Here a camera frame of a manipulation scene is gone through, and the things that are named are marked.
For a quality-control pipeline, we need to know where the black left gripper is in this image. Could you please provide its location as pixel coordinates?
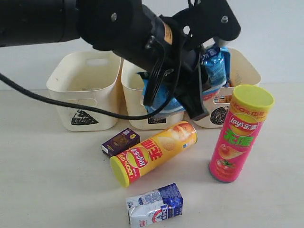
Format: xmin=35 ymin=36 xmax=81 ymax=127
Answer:
xmin=111 ymin=0 xmax=241 ymax=120

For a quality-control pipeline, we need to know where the pink Lay's chip can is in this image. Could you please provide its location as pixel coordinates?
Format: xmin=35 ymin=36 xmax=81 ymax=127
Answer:
xmin=209 ymin=85 xmax=275 ymax=183

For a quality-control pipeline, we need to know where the yellow Lay's chip can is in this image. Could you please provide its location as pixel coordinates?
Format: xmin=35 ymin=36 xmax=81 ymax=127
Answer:
xmin=110 ymin=121 xmax=198 ymax=187

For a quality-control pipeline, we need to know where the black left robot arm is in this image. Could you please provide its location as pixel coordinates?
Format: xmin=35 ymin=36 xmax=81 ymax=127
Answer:
xmin=0 ymin=0 xmax=241 ymax=120

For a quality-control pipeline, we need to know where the cream bin with circle mark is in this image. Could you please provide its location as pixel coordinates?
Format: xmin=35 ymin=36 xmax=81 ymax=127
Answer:
xmin=194 ymin=48 xmax=261 ymax=128

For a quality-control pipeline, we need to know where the cream bin with square mark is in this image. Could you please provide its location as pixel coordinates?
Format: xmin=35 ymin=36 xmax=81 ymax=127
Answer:
xmin=121 ymin=60 xmax=184 ymax=130

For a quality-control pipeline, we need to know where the purple chocolate box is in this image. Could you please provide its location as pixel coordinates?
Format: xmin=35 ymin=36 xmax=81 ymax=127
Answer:
xmin=101 ymin=128 xmax=140 ymax=157

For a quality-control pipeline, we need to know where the cream bin with triangle mark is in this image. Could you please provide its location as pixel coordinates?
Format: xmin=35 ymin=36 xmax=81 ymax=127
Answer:
xmin=46 ymin=51 xmax=123 ymax=132

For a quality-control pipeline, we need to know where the blue white milk carton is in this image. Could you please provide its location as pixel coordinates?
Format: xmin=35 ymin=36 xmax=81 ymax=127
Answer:
xmin=126 ymin=183 xmax=183 ymax=228

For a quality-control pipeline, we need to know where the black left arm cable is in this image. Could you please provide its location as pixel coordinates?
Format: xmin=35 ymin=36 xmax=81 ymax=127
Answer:
xmin=0 ymin=14 xmax=205 ymax=121

